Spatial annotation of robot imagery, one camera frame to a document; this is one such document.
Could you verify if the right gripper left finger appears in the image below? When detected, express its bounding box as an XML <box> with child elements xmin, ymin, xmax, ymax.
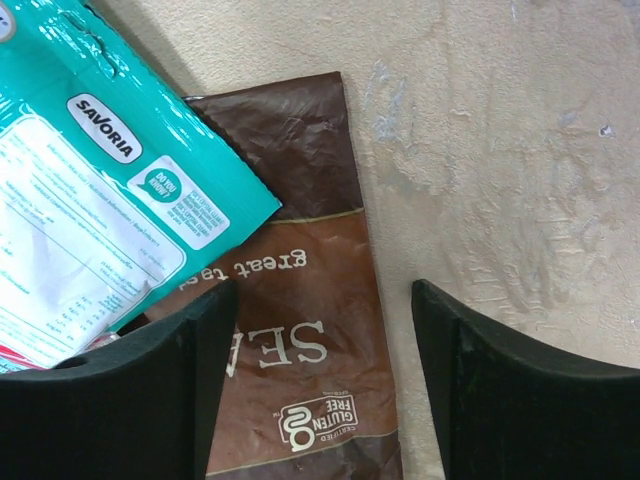
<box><xmin>1</xmin><ymin>281</ymin><xmax>238</xmax><ymax>479</ymax></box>

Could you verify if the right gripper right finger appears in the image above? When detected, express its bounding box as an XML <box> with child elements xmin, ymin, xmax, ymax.
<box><xmin>411</xmin><ymin>279</ymin><xmax>639</xmax><ymax>479</ymax></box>

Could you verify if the brown m&m's bag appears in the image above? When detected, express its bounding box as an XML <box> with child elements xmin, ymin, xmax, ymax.
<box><xmin>147</xmin><ymin>72</ymin><xmax>403</xmax><ymax>479</ymax></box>

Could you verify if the teal snack packet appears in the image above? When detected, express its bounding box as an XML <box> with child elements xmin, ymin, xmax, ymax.
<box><xmin>1</xmin><ymin>1</ymin><xmax>280</xmax><ymax>373</ymax></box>

